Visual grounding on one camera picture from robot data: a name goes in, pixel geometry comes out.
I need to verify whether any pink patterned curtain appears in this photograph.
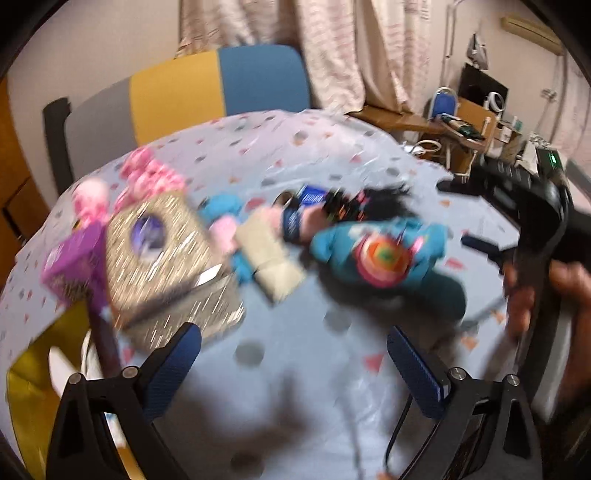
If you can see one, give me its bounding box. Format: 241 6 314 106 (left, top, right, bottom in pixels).
178 0 386 114
355 0 451 116

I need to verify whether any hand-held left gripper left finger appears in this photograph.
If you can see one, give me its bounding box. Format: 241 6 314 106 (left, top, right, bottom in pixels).
46 322 204 480

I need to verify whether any black cable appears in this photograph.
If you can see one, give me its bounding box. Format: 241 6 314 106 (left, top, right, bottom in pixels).
387 396 413 462

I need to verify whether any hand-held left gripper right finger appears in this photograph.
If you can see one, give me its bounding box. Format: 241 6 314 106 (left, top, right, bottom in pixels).
387 325 543 480

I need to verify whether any pink fluffy plush toy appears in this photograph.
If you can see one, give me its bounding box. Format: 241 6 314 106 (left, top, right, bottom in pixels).
115 147 186 210

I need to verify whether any small blue plush pink dress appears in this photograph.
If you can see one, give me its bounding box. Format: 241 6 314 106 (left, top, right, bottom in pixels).
198 194 259 284

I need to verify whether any wooden wardrobe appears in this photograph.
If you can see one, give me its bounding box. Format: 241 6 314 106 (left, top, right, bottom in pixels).
0 78 51 259

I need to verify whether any black monitor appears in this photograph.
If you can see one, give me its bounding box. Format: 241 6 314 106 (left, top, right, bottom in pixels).
459 62 509 109

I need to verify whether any white pole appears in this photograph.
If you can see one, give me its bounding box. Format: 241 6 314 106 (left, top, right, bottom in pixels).
438 0 465 93

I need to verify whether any white ring fan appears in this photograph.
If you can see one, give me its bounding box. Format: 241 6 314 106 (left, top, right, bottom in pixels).
485 91 509 119

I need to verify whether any black beaded fuzzy toy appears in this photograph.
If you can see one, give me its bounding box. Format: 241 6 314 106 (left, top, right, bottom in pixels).
321 187 370 220

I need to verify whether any pink towel blue band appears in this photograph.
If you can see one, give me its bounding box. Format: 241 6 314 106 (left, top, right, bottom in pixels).
256 203 335 245

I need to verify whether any purple box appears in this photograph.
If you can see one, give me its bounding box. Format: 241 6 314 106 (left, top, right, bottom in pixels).
41 224 122 377

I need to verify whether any small blue chair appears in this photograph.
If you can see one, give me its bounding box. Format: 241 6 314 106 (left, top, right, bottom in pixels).
431 87 461 121

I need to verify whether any air conditioner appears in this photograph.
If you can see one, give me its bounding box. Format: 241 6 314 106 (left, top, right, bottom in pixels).
501 16 565 48

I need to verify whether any grey yellow blue chair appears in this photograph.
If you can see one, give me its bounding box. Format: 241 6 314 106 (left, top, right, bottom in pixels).
43 45 311 195

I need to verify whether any blue packet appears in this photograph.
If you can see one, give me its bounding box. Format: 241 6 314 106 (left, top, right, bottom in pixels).
295 185 329 207

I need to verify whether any gold glitter tissue box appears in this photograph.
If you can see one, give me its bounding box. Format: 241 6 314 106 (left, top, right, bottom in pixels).
104 191 245 349

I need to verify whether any gold tray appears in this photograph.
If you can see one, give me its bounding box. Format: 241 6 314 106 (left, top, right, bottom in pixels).
7 302 148 480

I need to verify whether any person's right hand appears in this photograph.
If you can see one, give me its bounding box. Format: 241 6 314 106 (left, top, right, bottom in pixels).
505 260 591 416

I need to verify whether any blue plush doll black hair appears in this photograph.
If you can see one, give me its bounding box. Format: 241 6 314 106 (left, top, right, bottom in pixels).
308 182 467 324

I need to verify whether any wooden desk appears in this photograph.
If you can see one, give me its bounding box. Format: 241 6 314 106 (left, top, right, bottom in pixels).
346 97 497 181

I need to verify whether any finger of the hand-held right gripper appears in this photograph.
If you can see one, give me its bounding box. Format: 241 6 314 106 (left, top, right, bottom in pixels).
436 179 486 195
461 234 514 274

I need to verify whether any pink spotted plush toy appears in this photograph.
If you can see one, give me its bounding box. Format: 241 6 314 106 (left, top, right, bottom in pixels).
71 179 112 228

